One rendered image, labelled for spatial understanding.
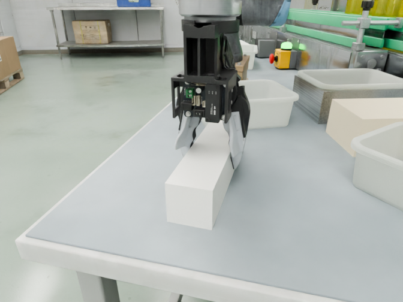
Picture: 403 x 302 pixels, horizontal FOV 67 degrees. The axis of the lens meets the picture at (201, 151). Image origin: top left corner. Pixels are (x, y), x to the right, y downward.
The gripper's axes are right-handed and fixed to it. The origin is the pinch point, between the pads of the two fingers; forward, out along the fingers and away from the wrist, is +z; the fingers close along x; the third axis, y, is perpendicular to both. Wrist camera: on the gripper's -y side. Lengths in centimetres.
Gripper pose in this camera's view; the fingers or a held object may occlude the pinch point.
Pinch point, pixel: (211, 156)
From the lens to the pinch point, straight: 47.9
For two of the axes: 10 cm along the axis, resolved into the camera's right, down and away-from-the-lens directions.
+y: -2.7, 4.3, -8.6
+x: 9.6, 1.2, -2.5
